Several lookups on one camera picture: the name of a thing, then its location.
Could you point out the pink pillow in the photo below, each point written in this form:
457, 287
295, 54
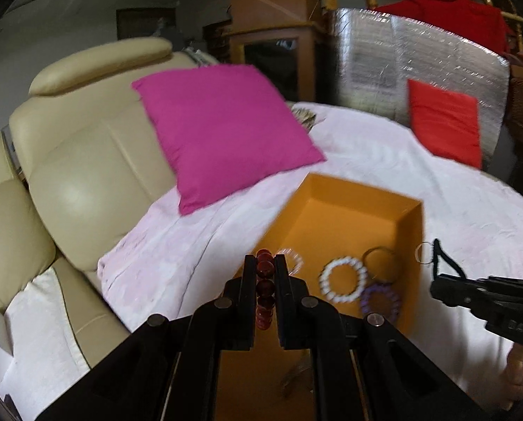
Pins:
226, 131

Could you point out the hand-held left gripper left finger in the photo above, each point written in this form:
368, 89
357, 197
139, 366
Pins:
249, 280

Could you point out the orange box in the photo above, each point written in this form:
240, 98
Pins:
345, 215

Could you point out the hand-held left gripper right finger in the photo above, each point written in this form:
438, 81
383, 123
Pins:
281, 280

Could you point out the dark picture frame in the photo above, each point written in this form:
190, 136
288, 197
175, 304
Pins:
143, 24

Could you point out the dark thin bangle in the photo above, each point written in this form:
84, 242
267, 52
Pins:
399, 265

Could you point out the pale pink textured blanket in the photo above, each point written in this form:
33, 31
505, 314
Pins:
375, 153

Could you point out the silver insulation sheet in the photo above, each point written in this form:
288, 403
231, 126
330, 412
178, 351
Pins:
384, 61

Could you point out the red pillow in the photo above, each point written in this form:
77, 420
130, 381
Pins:
445, 123

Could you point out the white cloth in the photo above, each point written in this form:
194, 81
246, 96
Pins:
42, 337

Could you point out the cream leather sofa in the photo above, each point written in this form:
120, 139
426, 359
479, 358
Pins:
90, 149

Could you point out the wooden cabinet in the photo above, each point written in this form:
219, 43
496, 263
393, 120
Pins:
270, 4

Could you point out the small tangled clutter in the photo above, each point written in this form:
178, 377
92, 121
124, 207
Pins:
304, 117

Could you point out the red cloth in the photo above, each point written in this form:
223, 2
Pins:
454, 15

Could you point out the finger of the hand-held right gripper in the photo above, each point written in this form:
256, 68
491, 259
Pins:
456, 291

